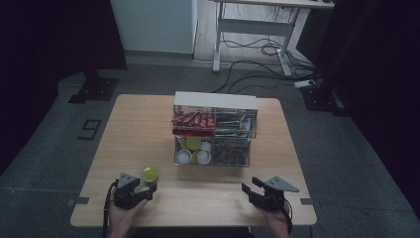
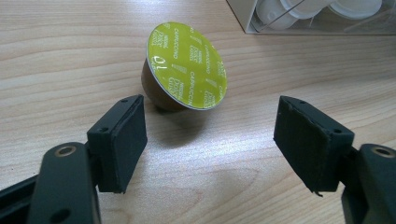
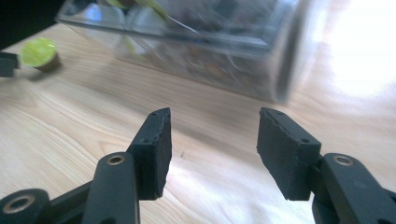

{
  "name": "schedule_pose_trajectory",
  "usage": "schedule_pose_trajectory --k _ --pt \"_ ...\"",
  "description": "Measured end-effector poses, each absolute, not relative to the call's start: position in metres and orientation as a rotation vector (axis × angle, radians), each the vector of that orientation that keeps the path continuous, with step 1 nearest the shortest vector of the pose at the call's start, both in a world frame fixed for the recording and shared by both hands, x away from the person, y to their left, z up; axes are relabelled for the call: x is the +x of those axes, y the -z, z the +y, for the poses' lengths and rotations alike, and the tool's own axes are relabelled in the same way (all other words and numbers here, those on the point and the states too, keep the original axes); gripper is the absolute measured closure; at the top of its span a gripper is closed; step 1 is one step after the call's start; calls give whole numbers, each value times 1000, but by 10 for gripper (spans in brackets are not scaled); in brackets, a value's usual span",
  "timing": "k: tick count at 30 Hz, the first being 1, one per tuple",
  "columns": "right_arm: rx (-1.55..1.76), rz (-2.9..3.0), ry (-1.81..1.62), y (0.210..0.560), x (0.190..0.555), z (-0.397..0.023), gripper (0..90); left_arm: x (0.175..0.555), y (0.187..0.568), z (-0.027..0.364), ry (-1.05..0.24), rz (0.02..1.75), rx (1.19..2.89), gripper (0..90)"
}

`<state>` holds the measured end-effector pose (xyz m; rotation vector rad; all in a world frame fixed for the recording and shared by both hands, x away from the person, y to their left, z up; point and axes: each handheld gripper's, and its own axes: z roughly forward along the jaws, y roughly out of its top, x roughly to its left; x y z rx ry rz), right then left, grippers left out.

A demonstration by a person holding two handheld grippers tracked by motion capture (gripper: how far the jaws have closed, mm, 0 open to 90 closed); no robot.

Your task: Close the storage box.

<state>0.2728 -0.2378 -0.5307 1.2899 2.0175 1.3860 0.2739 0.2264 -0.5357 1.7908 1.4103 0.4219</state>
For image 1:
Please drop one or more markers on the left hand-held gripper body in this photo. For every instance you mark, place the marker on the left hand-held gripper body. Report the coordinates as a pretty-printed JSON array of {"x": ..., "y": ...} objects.
[{"x": 127, "y": 195}]

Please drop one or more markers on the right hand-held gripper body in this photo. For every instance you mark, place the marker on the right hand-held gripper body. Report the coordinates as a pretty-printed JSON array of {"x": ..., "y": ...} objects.
[{"x": 272, "y": 196}]

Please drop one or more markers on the clear organizer box white top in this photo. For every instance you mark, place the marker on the clear organizer box white top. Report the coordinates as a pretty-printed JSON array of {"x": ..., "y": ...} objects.
[{"x": 214, "y": 99}]

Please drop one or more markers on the person's right hand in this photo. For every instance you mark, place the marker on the person's right hand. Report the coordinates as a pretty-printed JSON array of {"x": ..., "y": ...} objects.
[{"x": 277, "y": 219}]

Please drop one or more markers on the person's left hand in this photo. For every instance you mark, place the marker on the person's left hand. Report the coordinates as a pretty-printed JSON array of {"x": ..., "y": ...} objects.
[{"x": 122, "y": 218}]

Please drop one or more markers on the grey tape strip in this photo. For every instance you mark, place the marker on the grey tape strip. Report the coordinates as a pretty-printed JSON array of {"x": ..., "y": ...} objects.
[
  {"x": 308, "y": 201},
  {"x": 79, "y": 201}
]

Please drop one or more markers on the heap of brown sticks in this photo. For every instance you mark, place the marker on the heap of brown sticks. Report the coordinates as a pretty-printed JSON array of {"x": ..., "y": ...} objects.
[{"x": 230, "y": 152}]

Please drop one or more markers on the row of dark snack packets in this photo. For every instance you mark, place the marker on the row of dark snack packets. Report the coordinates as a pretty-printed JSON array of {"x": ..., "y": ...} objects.
[{"x": 234, "y": 124}]

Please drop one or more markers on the pale yellow jelly cup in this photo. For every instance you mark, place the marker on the pale yellow jelly cup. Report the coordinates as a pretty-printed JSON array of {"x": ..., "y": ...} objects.
[{"x": 195, "y": 156}]

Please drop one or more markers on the row of red snack packets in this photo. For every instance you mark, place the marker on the row of red snack packets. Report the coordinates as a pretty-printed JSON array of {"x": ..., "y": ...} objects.
[{"x": 194, "y": 121}]

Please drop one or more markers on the black stand base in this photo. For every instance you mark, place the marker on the black stand base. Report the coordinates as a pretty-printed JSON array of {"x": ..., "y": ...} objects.
[
  {"x": 322, "y": 99},
  {"x": 95, "y": 87}
]

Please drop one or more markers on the white power strip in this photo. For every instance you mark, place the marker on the white power strip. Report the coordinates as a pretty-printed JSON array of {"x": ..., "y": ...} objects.
[{"x": 305, "y": 83}]

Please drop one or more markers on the white metal desk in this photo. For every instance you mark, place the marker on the white metal desk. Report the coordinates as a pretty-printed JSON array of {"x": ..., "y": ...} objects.
[{"x": 254, "y": 27}]

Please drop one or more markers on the dark curtain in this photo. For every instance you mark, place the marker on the dark curtain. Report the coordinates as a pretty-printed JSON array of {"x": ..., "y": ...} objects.
[
  {"x": 49, "y": 49},
  {"x": 379, "y": 82}
]

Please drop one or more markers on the white cabinet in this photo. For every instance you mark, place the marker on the white cabinet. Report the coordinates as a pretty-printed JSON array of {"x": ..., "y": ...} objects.
[{"x": 155, "y": 26}]

